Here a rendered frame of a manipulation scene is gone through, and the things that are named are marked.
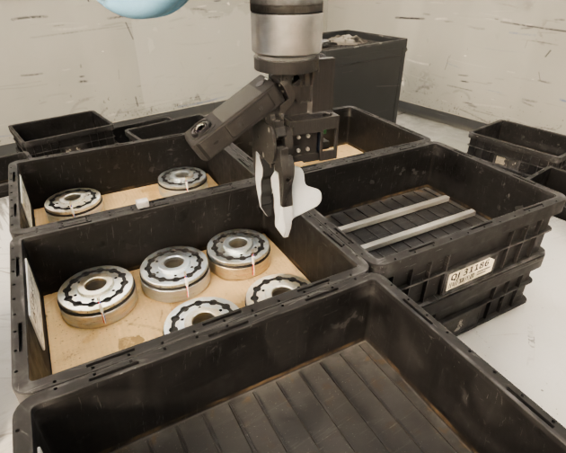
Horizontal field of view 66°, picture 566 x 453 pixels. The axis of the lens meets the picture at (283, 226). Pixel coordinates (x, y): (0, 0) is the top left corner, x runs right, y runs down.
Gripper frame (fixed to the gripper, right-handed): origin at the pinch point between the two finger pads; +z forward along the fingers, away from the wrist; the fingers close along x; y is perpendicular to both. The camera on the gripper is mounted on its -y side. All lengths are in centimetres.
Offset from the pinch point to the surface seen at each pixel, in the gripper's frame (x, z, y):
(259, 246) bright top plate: 9.5, 10.7, 1.5
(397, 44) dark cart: 157, 9, 133
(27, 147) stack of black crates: 160, 40, -50
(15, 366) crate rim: -10.1, 3.9, -29.9
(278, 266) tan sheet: 7.4, 13.9, 3.9
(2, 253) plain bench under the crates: 52, 27, -44
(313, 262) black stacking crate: 1.5, 10.0, 7.2
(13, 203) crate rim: 26.3, 3.8, -33.3
